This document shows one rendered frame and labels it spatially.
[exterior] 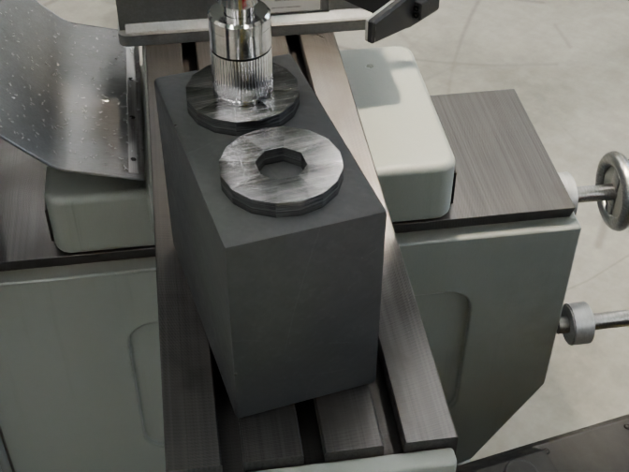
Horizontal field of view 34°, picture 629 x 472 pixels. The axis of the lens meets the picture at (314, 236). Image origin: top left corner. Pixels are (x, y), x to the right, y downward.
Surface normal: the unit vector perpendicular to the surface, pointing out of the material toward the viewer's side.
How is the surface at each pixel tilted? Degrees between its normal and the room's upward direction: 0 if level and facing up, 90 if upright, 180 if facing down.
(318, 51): 0
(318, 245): 90
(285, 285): 90
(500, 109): 0
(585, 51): 0
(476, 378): 90
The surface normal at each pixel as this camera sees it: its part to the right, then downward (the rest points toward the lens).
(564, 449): 0.00, -0.74
